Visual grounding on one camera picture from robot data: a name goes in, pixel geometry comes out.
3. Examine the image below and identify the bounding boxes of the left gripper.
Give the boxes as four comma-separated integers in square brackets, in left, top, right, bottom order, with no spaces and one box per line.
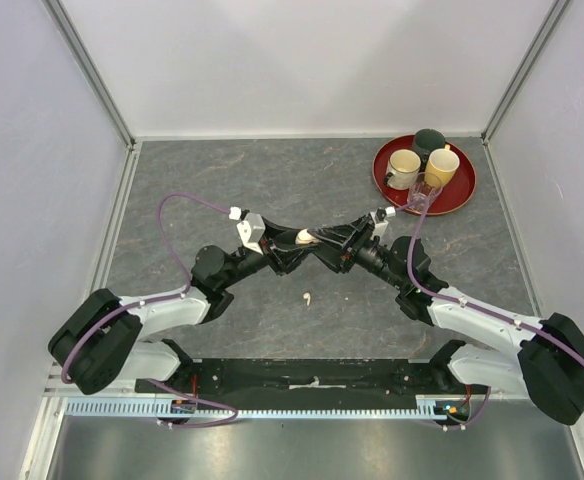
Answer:
[221,216,320,289]

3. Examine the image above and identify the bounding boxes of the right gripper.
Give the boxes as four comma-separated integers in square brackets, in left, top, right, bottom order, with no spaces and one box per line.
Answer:
[307,214,405,291]

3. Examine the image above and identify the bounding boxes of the white earbud charging case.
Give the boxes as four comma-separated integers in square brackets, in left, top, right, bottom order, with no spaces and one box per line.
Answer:
[295,229,321,246]

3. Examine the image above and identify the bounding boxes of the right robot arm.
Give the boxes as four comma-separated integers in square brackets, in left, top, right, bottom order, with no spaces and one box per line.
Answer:
[298,216,584,425]

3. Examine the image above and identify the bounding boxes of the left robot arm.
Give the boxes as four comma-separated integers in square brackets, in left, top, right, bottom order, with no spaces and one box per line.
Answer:
[48,214,320,395]

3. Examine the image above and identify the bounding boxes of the clear drinking glass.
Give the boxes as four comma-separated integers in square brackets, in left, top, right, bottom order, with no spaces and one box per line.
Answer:
[407,172,443,213]

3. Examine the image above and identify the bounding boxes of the red round tray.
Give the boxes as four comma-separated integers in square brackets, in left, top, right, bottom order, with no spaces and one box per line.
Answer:
[372,134,476,216]

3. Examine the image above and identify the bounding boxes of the yellow mug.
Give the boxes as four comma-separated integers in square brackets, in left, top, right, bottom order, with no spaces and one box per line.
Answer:
[424,148,460,189]

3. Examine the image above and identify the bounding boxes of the dark green mug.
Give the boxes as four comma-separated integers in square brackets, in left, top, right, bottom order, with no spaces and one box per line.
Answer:
[411,128,446,161]

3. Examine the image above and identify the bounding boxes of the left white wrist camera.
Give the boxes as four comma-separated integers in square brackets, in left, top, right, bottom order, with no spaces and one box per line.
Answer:
[236,212,266,253]

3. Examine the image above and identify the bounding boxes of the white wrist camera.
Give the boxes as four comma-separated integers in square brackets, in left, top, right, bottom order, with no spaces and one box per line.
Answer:
[370,206,396,239]
[236,212,266,253]

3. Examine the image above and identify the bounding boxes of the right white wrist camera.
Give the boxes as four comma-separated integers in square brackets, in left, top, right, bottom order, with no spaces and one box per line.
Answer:
[370,206,396,239]

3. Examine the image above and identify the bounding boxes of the white mug black handle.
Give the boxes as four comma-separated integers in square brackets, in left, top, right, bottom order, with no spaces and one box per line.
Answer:
[383,149,421,191]

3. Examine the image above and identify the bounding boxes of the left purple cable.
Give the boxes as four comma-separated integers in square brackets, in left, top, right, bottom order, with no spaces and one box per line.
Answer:
[60,192,238,386]

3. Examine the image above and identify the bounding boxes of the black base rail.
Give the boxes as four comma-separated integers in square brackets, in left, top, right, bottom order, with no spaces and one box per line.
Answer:
[164,358,486,396]

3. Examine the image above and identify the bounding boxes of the white cable duct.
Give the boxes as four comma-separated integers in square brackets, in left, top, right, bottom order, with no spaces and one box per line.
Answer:
[65,397,469,420]

